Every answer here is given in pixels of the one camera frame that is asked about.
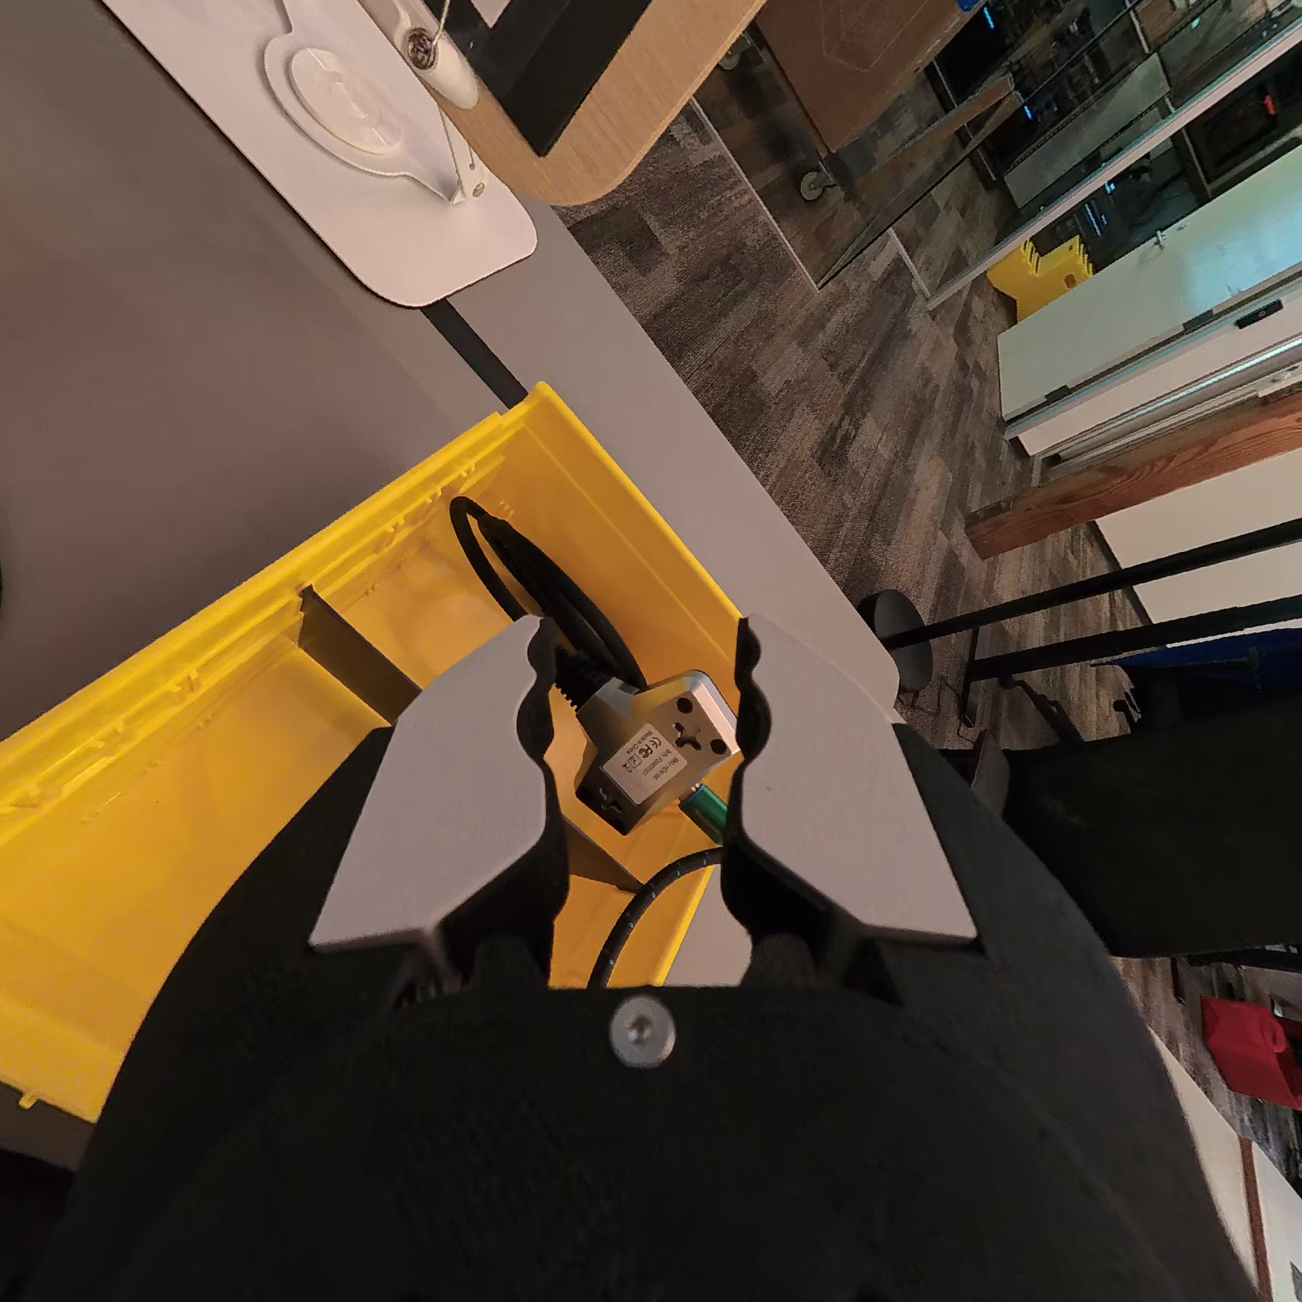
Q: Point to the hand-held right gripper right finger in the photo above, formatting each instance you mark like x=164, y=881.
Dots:
x=855, y=814

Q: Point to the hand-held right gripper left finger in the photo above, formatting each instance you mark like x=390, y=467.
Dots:
x=438, y=814

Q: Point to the black silver hdmi switch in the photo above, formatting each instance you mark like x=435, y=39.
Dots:
x=661, y=743

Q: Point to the yellow plastic bin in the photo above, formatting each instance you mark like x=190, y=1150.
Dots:
x=204, y=814

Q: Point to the black floor lamp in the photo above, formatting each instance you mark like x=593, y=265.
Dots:
x=898, y=625

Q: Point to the red plastic container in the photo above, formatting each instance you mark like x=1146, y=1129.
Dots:
x=1247, y=1053

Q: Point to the yellow notched plastic crate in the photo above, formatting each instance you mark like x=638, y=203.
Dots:
x=1038, y=273

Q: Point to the white stand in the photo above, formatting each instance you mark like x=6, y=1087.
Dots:
x=387, y=203

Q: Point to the rolling glass board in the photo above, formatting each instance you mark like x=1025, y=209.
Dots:
x=818, y=186

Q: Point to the wooden instruction board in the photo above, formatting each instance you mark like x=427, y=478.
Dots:
x=612, y=152

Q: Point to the wooden post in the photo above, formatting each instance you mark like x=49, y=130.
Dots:
x=1120, y=478

